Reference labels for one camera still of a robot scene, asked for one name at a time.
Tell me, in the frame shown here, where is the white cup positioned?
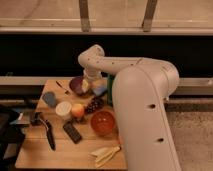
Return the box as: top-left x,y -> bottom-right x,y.
55,101 -> 72,120

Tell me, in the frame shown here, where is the black handled knife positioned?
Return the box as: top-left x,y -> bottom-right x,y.
39,117 -> 56,151

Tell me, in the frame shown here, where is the yellow banana peel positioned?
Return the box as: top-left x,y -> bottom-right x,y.
91,146 -> 121,168

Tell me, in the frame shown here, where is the blue sponge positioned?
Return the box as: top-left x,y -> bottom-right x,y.
92,85 -> 107,96

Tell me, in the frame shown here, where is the dark object at table edge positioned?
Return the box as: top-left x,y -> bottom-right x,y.
11,111 -> 40,127

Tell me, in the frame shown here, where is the red bowl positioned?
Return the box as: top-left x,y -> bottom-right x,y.
90,110 -> 115,136

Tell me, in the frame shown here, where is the green plastic tray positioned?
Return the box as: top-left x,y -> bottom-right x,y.
107,74 -> 115,106

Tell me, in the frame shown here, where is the black rectangular remote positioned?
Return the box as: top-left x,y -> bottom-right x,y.
63,123 -> 82,144

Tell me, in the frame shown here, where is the bunch of dark grapes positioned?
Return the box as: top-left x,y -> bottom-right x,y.
85,97 -> 104,114

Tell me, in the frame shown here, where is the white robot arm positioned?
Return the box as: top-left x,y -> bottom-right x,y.
78,45 -> 181,171

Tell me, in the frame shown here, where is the blue grey cup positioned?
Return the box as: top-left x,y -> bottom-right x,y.
42,92 -> 57,108

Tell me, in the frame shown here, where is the purple bowl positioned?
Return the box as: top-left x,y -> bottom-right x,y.
69,76 -> 87,96

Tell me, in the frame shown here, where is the dark spoon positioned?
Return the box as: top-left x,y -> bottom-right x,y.
56,81 -> 70,95

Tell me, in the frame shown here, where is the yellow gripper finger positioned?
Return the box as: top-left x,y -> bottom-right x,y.
81,80 -> 90,93
93,79 -> 105,86

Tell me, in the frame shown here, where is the red yellow apple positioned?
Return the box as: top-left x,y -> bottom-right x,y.
71,103 -> 84,118

